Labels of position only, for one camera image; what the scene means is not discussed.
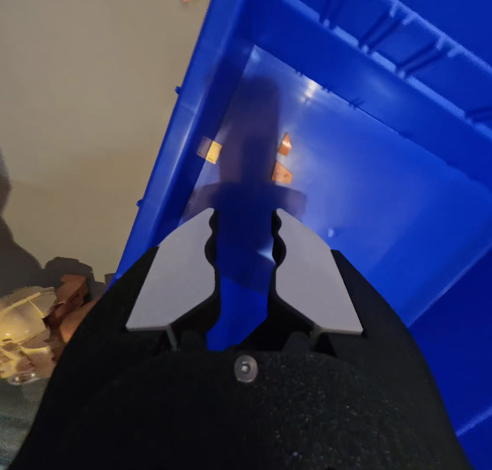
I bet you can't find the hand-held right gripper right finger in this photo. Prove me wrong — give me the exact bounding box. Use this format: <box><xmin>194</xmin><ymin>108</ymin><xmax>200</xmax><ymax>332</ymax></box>
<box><xmin>267</xmin><ymin>209</ymin><xmax>364</xmax><ymax>342</ymax></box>

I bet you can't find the blue plastic bin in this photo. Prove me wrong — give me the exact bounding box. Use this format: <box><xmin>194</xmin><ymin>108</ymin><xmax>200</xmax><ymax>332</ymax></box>
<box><xmin>361</xmin><ymin>0</ymin><xmax>492</xmax><ymax>69</ymax></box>
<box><xmin>111</xmin><ymin>0</ymin><xmax>492</xmax><ymax>349</ymax></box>
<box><xmin>409</xmin><ymin>282</ymin><xmax>492</xmax><ymax>470</ymax></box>

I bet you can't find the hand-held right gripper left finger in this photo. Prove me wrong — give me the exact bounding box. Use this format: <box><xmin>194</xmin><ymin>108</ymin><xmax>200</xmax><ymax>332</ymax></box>
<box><xmin>125</xmin><ymin>207</ymin><xmax>223</xmax><ymax>342</ymax></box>

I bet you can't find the grey desk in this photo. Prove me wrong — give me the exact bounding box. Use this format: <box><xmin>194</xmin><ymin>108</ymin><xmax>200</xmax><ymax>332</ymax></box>
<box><xmin>0</xmin><ymin>0</ymin><xmax>220</xmax><ymax>459</ymax></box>

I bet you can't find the brown toy brick model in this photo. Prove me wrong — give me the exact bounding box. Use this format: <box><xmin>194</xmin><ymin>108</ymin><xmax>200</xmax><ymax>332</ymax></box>
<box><xmin>0</xmin><ymin>273</ymin><xmax>101</xmax><ymax>386</ymax></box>

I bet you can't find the orange bricks group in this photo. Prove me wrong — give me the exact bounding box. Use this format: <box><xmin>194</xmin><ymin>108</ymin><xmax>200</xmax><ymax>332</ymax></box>
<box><xmin>196</xmin><ymin>132</ymin><xmax>293</xmax><ymax>184</ymax></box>

